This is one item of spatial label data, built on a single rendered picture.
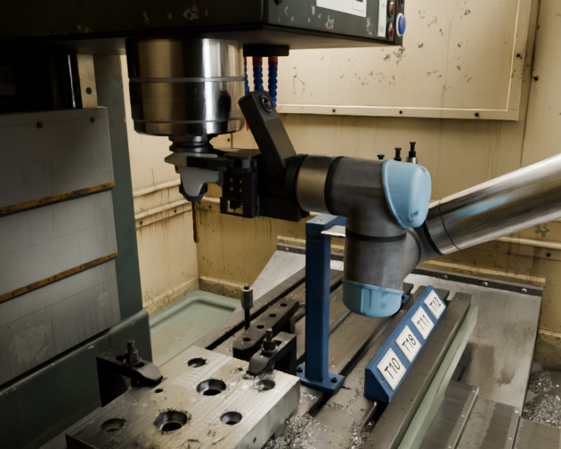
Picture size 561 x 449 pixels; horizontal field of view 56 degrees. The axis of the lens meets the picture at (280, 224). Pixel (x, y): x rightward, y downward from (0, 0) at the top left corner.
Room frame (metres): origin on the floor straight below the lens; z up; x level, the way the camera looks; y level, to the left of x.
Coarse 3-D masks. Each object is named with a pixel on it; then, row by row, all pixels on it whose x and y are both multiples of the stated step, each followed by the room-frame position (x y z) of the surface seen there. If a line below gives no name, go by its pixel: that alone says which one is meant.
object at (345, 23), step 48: (0, 0) 0.76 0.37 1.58; (48, 0) 0.71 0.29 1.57; (96, 0) 0.67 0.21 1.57; (144, 0) 0.63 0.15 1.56; (192, 0) 0.60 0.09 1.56; (240, 0) 0.57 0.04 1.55; (288, 0) 0.59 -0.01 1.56; (0, 48) 0.89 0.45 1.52; (48, 48) 0.90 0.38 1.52; (96, 48) 0.92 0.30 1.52
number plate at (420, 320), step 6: (420, 306) 1.12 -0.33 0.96; (420, 312) 1.10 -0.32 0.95; (414, 318) 1.07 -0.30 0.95; (420, 318) 1.08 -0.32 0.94; (426, 318) 1.10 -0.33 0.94; (414, 324) 1.05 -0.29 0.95; (420, 324) 1.07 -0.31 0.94; (426, 324) 1.08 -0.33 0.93; (432, 324) 1.10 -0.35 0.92; (420, 330) 1.05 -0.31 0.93; (426, 330) 1.07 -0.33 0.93; (426, 336) 1.05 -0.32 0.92
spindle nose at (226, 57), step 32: (128, 64) 0.72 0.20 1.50; (160, 64) 0.68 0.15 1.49; (192, 64) 0.68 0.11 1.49; (224, 64) 0.71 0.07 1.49; (160, 96) 0.68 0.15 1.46; (192, 96) 0.68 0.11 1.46; (224, 96) 0.71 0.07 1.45; (160, 128) 0.69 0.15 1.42; (192, 128) 0.69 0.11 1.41; (224, 128) 0.71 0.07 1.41
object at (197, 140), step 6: (168, 138) 0.75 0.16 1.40; (174, 138) 0.74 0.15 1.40; (180, 138) 0.73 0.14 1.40; (186, 138) 0.73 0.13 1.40; (192, 138) 0.73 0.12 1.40; (198, 138) 0.73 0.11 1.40; (204, 138) 0.74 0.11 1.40; (210, 138) 0.76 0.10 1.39; (174, 144) 0.75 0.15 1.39; (180, 144) 0.74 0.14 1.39; (186, 144) 0.74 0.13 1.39; (192, 144) 0.74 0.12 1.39; (198, 144) 0.74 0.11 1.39; (204, 144) 0.75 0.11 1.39; (210, 144) 0.76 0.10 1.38; (174, 150) 0.74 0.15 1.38; (180, 150) 0.73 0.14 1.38; (186, 150) 0.73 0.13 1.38; (192, 150) 0.73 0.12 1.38; (198, 150) 0.73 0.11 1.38; (204, 150) 0.74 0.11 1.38
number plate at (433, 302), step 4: (432, 292) 1.21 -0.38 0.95; (428, 296) 1.18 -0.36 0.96; (432, 296) 1.19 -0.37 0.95; (436, 296) 1.21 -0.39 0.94; (428, 300) 1.17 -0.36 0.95; (432, 300) 1.18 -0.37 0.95; (436, 300) 1.19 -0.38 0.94; (440, 300) 1.21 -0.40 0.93; (428, 304) 1.15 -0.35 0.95; (432, 304) 1.17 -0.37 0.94; (436, 304) 1.18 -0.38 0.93; (440, 304) 1.19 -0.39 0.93; (428, 308) 1.15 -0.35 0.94; (432, 308) 1.15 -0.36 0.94; (436, 308) 1.17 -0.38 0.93; (440, 308) 1.18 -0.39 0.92; (432, 312) 1.14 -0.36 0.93; (436, 312) 1.15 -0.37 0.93; (440, 312) 1.17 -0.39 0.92; (436, 316) 1.14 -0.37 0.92
